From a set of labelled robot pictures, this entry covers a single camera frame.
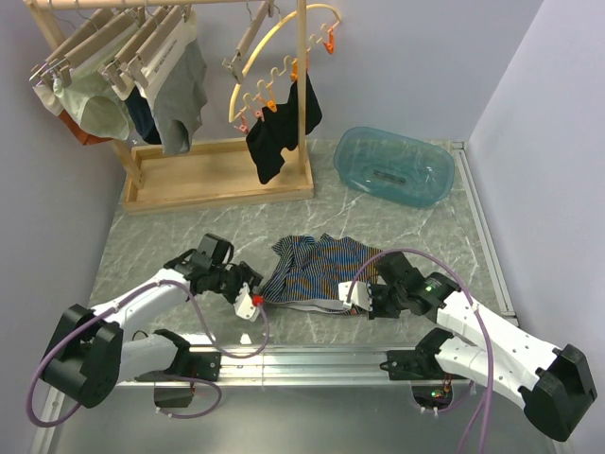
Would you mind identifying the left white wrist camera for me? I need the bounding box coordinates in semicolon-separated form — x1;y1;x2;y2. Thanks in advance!
233;283;264;322

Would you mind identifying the beige hanger with grey underwear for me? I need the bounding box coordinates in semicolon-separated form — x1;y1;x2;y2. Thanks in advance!
113;5;192;100

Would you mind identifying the yellow curved clip hanger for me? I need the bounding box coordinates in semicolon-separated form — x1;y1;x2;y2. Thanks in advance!
228;4;341;124

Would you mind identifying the blue plastic basin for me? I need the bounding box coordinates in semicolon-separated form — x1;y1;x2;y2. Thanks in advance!
334;127;455;208

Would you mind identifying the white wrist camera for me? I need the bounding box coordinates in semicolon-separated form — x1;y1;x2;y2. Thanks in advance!
233;283;264;322
337;281;372;312

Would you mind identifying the light green hanging underwear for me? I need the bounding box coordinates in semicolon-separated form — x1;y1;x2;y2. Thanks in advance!
53;49;132;141

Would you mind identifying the grey hanging underwear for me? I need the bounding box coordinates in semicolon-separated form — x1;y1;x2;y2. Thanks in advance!
142;19;207;155

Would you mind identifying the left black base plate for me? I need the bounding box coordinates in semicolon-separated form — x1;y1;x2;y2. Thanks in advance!
179;352;221;382

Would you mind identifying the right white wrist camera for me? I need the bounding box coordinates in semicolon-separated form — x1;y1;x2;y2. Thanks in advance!
337;281;372;312

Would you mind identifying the navy striped underwear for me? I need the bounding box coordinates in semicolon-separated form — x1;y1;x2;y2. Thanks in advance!
260;234;380;316

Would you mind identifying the orange hanging underwear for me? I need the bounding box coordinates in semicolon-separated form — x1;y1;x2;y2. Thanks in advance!
58;110;112;146

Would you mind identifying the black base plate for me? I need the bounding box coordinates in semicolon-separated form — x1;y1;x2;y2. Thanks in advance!
179;352;221;382
379;349;425;381

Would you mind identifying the wooden clothes rack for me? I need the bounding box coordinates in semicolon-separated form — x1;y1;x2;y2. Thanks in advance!
23;1;314;214

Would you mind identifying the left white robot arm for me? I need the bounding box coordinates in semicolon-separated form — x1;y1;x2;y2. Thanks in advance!
38;234;263;409

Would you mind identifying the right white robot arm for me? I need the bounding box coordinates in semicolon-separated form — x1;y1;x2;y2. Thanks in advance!
370;250;597;442

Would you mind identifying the black hanging underwear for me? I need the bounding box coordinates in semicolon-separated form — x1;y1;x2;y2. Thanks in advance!
246;81;299;184

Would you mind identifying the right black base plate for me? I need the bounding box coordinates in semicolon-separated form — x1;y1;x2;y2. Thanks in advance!
379;349;425;381

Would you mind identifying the beige hanger with green underwear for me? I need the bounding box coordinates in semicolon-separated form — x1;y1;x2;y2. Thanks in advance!
29;8;146;86

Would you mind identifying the empty beige clip hanger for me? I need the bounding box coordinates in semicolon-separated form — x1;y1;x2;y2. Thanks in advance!
222;0;275;84

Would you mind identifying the dark blue hanging underwear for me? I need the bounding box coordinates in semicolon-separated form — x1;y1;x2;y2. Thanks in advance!
125;86;162;145

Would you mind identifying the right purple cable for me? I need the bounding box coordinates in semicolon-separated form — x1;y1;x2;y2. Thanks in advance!
347;248;497;454

